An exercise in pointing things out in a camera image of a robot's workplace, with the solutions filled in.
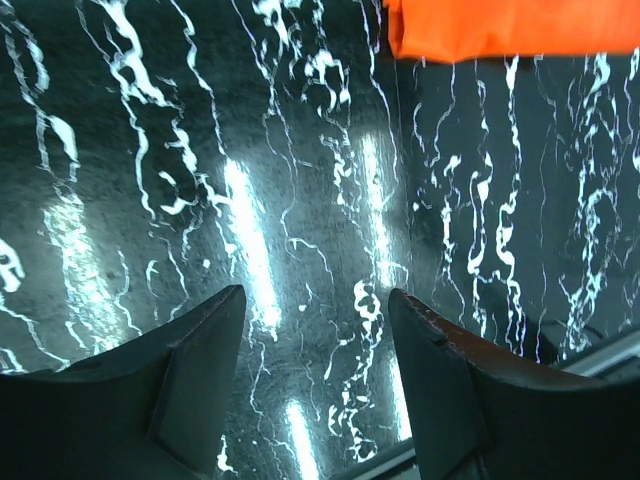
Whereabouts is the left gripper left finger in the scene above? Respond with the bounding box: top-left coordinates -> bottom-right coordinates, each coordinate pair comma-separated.
1,285 -> 246,479

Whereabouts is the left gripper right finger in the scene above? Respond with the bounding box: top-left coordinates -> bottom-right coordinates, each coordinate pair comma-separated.
388,289 -> 639,479

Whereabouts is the orange t shirt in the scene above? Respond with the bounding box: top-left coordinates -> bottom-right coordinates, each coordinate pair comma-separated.
383,0 -> 639,64

